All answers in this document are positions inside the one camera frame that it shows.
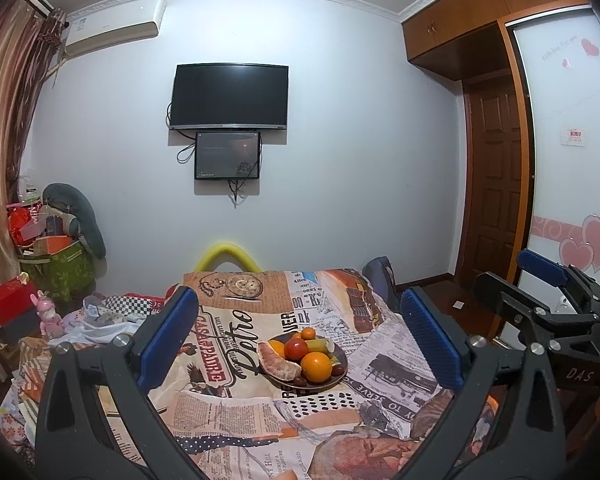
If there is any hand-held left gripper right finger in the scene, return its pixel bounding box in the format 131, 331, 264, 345
399, 286, 568, 480

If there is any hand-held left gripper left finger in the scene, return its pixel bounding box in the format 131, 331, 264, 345
34, 285, 201, 480

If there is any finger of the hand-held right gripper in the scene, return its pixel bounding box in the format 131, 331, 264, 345
517, 249, 600, 314
474, 271, 600, 347

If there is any purple plate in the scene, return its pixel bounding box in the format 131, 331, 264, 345
256, 332, 350, 388

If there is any peeled pomelo segment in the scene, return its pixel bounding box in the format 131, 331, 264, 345
258, 341, 303, 383

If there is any red apple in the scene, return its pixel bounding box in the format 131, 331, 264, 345
284, 337, 309, 361

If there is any checkered cloth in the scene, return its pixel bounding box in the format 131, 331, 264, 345
102, 295, 168, 318

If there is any white clothes pile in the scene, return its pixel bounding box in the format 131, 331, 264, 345
47, 295, 146, 348

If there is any blue backpack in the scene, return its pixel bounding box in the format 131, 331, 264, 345
362, 256, 406, 311

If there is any yellow foam tube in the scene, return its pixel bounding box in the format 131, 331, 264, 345
195, 242, 262, 273

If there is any newspaper print blanket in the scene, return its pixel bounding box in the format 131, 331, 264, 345
0, 269, 511, 480

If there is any brown wooden door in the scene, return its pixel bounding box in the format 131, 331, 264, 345
461, 72, 531, 291

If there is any green storage box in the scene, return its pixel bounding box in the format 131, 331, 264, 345
19, 240, 98, 303

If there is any pink toy figure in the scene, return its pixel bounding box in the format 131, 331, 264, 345
32, 290, 63, 341

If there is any white door label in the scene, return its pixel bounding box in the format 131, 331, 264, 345
560, 127, 592, 146

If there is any grey plush toy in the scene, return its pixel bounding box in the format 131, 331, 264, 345
41, 182, 107, 261

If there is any orange box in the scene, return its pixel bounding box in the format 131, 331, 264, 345
32, 235, 73, 256

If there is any dark box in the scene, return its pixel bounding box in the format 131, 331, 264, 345
0, 305, 43, 346

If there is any white heart print sliding door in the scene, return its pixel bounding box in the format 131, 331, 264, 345
500, 2, 600, 351

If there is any red box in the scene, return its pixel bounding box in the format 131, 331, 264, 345
0, 274, 32, 318

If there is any red gift bag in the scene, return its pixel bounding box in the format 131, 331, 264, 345
7, 202, 48, 248

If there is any small black monitor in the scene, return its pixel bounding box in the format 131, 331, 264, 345
194, 130, 262, 181

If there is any wooden overhead cabinet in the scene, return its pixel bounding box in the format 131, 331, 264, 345
400, 0, 596, 81

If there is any striped brown curtain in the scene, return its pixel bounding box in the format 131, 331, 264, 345
0, 0, 68, 391

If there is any white air conditioner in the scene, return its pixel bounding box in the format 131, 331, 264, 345
62, 0, 167, 58

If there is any black monitor cable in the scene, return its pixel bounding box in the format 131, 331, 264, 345
227, 177, 253, 208

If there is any black television cable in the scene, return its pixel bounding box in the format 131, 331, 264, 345
176, 130, 197, 165

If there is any black wall television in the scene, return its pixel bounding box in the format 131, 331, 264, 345
169, 63, 289, 132

